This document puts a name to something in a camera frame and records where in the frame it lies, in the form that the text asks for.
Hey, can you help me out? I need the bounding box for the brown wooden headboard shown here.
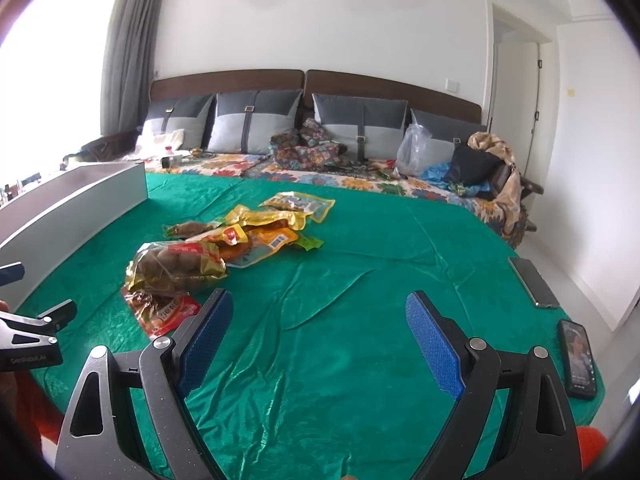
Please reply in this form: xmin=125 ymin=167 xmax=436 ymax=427
xmin=149 ymin=68 xmax=482 ymax=124

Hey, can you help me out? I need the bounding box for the small green snack packet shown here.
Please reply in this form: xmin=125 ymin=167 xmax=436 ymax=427
xmin=292 ymin=233 xmax=324 ymax=252

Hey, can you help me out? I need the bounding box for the white storage box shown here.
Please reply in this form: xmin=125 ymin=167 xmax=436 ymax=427
xmin=1 ymin=162 xmax=148 ymax=309

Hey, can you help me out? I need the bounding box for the green drumstick vacuum pack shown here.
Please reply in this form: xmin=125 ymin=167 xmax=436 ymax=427
xmin=163 ymin=220 xmax=221 ymax=240

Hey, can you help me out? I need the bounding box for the grey pillow far right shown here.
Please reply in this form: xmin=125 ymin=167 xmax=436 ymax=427
xmin=411 ymin=108 xmax=487 ymax=174

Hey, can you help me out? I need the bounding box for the patterned dark cloth bundle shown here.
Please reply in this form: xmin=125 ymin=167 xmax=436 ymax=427
xmin=269 ymin=118 xmax=347 ymax=171

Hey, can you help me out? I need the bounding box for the blue plastic bag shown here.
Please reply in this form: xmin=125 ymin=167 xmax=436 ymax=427
xmin=419 ymin=162 xmax=492 ymax=198

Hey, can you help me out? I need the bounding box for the green satin bedspread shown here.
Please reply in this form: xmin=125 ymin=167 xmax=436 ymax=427
xmin=8 ymin=171 xmax=606 ymax=480

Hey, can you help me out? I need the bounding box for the brown chair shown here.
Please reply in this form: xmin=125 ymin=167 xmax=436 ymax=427
xmin=489 ymin=164 xmax=544 ymax=235

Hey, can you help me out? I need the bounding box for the orange sausage snack pack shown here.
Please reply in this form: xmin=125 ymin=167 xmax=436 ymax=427
xmin=219 ymin=226 xmax=298 ymax=269

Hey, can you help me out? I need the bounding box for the black smartphone lit screen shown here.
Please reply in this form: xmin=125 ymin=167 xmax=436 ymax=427
xmin=558 ymin=320 xmax=598 ymax=400

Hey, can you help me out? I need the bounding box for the black bag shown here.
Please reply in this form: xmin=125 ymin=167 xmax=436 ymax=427
xmin=444 ymin=144 xmax=502 ymax=186

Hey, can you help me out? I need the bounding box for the yellow chicken feet bag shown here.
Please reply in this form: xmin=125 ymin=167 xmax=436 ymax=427
xmin=189 ymin=224 xmax=248 ymax=246

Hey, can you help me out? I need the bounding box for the large brown balls bag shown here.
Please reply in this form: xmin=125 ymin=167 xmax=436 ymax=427
xmin=125 ymin=240 xmax=227 ymax=295

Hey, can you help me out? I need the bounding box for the peanut bag yellow border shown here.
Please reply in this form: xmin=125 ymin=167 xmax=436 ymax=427
xmin=260 ymin=191 xmax=335 ymax=223

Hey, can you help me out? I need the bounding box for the grey pillow far left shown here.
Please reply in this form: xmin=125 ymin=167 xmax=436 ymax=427
xmin=142 ymin=94 xmax=214 ymax=150

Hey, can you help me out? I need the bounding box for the grey curtain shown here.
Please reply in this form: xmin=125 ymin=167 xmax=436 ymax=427
xmin=100 ymin=0 xmax=163 ymax=136

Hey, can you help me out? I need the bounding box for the red snack bag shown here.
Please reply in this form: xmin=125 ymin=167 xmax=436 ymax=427
xmin=122 ymin=287 xmax=201 ymax=340

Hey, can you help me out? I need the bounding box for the gold snack bag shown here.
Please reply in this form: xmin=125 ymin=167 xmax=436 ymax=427
xmin=224 ymin=205 xmax=308 ymax=231

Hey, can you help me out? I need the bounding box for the clear plastic bag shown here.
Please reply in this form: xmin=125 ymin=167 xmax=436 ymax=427
xmin=395 ymin=124 xmax=432 ymax=177

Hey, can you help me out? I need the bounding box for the white door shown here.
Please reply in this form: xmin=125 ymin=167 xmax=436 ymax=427
xmin=490 ymin=42 xmax=540 ymax=174

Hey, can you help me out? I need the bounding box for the grey pillow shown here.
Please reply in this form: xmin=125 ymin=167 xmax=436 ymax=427
xmin=142 ymin=94 xmax=214 ymax=150
xmin=312 ymin=93 xmax=408 ymax=162
xmin=411 ymin=108 xmax=487 ymax=174
xmin=207 ymin=89 xmax=303 ymax=155

